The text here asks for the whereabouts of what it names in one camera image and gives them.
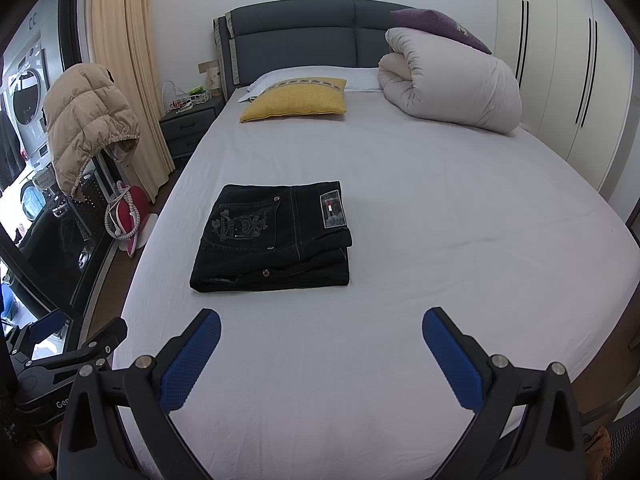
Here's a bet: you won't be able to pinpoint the black sliding door frame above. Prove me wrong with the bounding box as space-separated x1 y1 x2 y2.
56 0 92 77

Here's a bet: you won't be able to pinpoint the black denim pants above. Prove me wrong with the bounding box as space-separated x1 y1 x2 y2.
189 181 354 294

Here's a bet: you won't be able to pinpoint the white wardrobe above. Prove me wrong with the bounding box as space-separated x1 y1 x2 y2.
495 0 640 202

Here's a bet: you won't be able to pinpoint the white box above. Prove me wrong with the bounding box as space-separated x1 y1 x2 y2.
199 60 224 99

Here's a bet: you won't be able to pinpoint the beige curtain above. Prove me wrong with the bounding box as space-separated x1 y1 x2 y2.
87 0 176 204

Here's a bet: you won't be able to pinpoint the black mesh chair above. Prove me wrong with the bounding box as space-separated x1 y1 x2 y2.
580 389 640 480

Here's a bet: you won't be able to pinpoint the grey nightstand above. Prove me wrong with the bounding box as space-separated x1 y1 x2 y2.
159 95 226 162

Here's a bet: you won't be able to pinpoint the white wire basket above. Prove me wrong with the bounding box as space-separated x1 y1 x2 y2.
167 85 211 112

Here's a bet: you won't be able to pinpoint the red and white iron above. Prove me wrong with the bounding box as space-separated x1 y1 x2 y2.
104 180 161 257

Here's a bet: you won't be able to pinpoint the yellow pillow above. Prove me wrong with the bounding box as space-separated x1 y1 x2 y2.
239 77 349 124

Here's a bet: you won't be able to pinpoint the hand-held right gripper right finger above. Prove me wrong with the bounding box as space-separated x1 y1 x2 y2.
421 306 586 480

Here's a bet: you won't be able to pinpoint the black perforated rack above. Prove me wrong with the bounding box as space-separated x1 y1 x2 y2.
50 150 122 242

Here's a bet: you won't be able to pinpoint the white washing machine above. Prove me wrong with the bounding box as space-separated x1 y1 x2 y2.
4 49 52 162

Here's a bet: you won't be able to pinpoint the grey upholstered headboard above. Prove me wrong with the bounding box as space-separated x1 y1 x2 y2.
212 0 419 102

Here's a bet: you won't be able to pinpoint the white pillow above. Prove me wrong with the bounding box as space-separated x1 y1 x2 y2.
237 66 386 104

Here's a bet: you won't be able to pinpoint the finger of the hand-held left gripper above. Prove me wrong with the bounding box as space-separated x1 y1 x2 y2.
26 310 72 348
32 316 129 377

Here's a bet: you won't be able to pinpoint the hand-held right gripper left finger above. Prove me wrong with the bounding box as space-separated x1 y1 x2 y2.
57 308 222 480

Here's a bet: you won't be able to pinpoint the beige puffer jacket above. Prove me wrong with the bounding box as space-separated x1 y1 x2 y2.
42 63 141 199

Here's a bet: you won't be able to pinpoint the person's left hand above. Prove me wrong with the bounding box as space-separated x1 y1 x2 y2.
19 436 57 477

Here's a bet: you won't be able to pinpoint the bed with white sheet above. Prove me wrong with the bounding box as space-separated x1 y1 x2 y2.
110 65 638 480

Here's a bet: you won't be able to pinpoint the rolled white duvet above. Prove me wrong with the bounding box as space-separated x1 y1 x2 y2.
377 27 524 135

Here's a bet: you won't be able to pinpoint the purple pillow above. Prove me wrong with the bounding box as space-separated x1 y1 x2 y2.
390 8 494 55

